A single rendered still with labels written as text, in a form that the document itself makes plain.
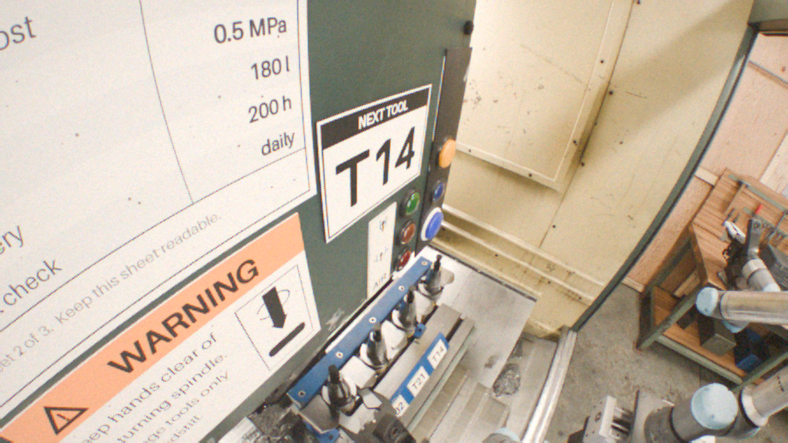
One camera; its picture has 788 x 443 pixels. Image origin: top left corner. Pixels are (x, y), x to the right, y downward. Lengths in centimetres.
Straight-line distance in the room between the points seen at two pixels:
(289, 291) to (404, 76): 13
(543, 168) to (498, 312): 61
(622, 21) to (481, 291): 106
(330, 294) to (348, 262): 3
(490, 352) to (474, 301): 22
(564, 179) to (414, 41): 86
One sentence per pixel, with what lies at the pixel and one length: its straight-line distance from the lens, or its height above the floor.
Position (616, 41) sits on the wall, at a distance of 93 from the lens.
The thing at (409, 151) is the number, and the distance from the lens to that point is 21.
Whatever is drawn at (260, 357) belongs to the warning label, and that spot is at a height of 163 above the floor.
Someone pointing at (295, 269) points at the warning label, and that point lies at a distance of 16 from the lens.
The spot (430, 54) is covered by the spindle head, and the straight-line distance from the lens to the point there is 20.
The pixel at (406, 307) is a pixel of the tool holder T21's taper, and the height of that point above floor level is 128.
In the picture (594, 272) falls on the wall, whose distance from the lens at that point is 118.
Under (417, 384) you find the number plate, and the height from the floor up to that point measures 94.
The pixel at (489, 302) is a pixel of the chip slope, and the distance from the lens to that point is 129.
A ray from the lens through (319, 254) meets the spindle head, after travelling 17.
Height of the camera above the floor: 180
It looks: 40 degrees down
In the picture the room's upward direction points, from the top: 5 degrees clockwise
